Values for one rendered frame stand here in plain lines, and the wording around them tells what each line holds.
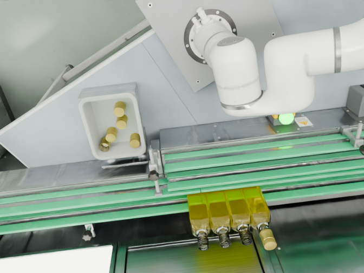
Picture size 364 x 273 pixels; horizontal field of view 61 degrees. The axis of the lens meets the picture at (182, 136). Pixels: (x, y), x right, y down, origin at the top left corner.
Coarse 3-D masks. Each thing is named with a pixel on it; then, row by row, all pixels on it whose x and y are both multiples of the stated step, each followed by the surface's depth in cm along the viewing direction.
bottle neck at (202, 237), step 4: (200, 232) 86; (204, 232) 86; (200, 236) 84; (204, 236) 84; (200, 240) 83; (204, 240) 83; (208, 240) 85; (200, 244) 82; (204, 244) 82; (208, 244) 83; (200, 248) 83; (204, 248) 84; (208, 248) 83
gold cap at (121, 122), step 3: (117, 117) 102; (120, 117) 100; (123, 117) 100; (126, 117) 102; (117, 120) 99; (120, 120) 98; (123, 120) 99; (126, 120) 100; (117, 123) 99; (120, 123) 99; (123, 123) 99; (126, 123) 99; (117, 126) 99; (120, 126) 99; (123, 126) 99
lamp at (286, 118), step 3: (279, 114) 99; (282, 114) 98; (285, 114) 97; (288, 114) 97; (291, 114) 97; (279, 117) 99; (282, 117) 98; (285, 117) 97; (288, 117) 97; (291, 117) 97; (279, 120) 100; (282, 120) 98; (285, 120) 98; (288, 120) 98; (291, 120) 98; (285, 123) 99; (288, 123) 99
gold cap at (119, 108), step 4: (116, 104) 98; (120, 104) 98; (124, 104) 99; (116, 108) 96; (120, 108) 96; (124, 108) 98; (116, 112) 97; (120, 112) 97; (124, 112) 97; (120, 116) 98
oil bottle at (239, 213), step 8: (224, 192) 97; (232, 192) 96; (240, 192) 95; (232, 200) 93; (240, 200) 92; (232, 208) 90; (240, 208) 90; (248, 208) 90; (232, 216) 88; (240, 216) 87; (248, 216) 87; (232, 224) 88; (240, 224) 86; (248, 224) 87
